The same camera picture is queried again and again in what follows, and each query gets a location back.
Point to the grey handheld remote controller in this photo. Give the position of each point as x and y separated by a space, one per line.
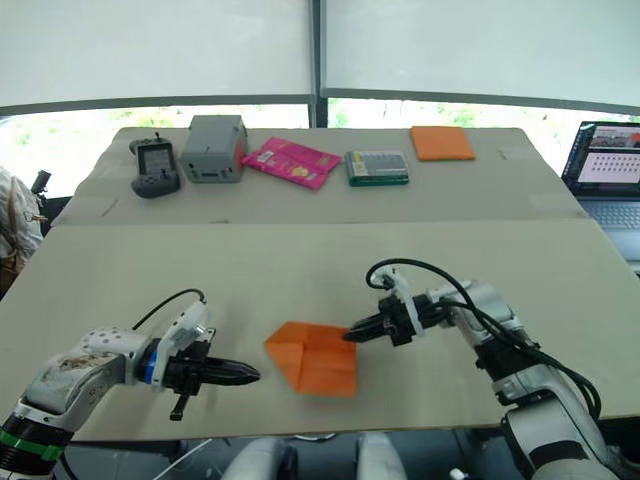
155 167

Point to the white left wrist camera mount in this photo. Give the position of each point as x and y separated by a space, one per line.
184 325

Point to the dark window frame post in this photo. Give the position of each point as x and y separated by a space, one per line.
317 62

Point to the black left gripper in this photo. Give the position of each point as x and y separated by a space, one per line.
186 372

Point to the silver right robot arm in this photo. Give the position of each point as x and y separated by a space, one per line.
540 390

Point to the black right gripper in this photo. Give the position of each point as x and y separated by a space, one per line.
395 322

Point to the small black camera device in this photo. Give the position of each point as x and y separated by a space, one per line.
42 181

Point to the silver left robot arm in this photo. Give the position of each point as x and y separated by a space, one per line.
75 370

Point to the orange paper stack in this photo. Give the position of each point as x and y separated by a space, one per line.
442 143

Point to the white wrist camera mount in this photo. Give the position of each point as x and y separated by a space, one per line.
406 305
184 325

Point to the green plastic case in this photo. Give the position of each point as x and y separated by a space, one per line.
378 168

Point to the grey box device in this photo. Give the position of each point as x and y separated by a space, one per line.
212 150

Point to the orange paper sheet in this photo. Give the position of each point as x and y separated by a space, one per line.
315 360

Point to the white roller blind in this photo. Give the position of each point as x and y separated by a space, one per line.
480 50
155 50

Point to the open laptop computer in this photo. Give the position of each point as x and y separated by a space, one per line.
607 190

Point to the pink snack packet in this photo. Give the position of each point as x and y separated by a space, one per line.
292 162

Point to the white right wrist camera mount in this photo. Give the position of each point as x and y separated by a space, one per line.
406 305

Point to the person in light clothing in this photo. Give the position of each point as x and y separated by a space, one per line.
17 230

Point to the grey rounded robot leg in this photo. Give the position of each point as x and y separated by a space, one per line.
260 460
380 457

